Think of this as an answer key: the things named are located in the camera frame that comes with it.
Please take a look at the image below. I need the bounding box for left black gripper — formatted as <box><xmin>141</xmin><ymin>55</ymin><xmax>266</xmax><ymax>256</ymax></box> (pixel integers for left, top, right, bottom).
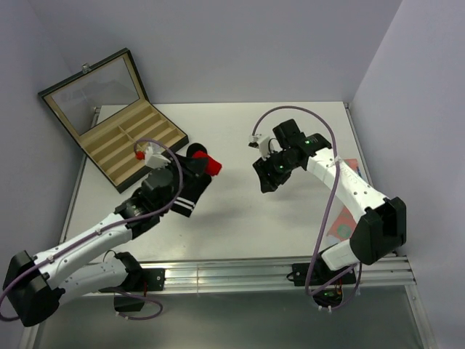
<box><xmin>159</xmin><ymin>152</ymin><xmax>209</xmax><ymax>214</ymax></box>

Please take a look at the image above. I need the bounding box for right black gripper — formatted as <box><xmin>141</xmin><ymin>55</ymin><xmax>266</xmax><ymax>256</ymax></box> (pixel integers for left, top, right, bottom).
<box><xmin>253</xmin><ymin>148</ymin><xmax>299</xmax><ymax>193</ymax></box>

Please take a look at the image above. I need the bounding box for red santa sock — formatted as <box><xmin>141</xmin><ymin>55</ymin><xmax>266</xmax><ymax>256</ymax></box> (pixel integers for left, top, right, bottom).
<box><xmin>193</xmin><ymin>151</ymin><xmax>222</xmax><ymax>177</ymax></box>

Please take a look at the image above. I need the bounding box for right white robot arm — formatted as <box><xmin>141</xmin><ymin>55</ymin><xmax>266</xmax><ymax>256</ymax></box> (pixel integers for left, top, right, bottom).
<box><xmin>249</xmin><ymin>119</ymin><xmax>407</xmax><ymax>284</ymax></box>

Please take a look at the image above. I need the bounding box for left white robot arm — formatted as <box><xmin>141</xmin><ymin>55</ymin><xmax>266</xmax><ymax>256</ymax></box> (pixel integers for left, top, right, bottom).
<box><xmin>1</xmin><ymin>151</ymin><xmax>222</xmax><ymax>327</ymax></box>

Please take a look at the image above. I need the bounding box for black striped sock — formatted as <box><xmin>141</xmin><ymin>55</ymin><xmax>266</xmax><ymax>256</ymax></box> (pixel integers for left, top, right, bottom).
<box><xmin>171</xmin><ymin>143</ymin><xmax>215</xmax><ymax>217</ymax></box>

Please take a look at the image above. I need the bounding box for pink patterned sock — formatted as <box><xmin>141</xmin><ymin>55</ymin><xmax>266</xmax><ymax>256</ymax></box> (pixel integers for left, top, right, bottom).
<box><xmin>325</xmin><ymin>159</ymin><xmax>363</xmax><ymax>246</ymax></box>

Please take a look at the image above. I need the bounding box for black compartment display box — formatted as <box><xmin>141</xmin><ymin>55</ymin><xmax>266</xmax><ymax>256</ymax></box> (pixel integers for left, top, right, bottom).
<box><xmin>39</xmin><ymin>48</ymin><xmax>189</xmax><ymax>193</ymax></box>

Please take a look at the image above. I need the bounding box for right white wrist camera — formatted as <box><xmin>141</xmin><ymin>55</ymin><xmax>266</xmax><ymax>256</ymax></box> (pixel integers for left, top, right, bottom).
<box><xmin>248</xmin><ymin>134</ymin><xmax>270</xmax><ymax>158</ymax></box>

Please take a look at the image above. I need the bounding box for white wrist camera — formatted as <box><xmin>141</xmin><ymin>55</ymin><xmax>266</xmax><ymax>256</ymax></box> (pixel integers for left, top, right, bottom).
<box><xmin>248</xmin><ymin>134</ymin><xmax>270</xmax><ymax>158</ymax></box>
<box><xmin>135</xmin><ymin>143</ymin><xmax>171</xmax><ymax>169</ymax></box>

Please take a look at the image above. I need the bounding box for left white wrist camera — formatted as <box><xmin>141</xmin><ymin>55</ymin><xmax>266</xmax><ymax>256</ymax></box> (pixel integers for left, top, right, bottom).
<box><xmin>135</xmin><ymin>143</ymin><xmax>171</xmax><ymax>169</ymax></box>

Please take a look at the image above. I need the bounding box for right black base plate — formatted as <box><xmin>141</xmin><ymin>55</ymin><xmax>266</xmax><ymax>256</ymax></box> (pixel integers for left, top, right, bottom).
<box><xmin>286</xmin><ymin>261</ymin><xmax>357</xmax><ymax>288</ymax></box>

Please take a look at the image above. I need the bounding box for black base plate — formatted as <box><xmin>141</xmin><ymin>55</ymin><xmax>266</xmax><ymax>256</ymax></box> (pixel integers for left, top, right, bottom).
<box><xmin>142</xmin><ymin>268</ymin><xmax>166</xmax><ymax>292</ymax></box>
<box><xmin>286</xmin><ymin>261</ymin><xmax>357</xmax><ymax>288</ymax></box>

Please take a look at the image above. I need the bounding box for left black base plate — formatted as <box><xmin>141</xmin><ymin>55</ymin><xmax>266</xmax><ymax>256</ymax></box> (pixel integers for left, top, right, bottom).
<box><xmin>142</xmin><ymin>268</ymin><xmax>166</xmax><ymax>292</ymax></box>

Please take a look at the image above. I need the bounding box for aluminium table frame rail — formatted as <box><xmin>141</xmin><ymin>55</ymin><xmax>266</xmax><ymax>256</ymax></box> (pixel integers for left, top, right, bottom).
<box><xmin>83</xmin><ymin>254</ymin><xmax>415</xmax><ymax>297</ymax></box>

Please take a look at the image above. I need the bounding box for small black box under rail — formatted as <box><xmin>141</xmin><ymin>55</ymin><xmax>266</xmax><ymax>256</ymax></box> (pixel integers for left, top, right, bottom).
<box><xmin>113</xmin><ymin>295</ymin><xmax>145</xmax><ymax>313</ymax></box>

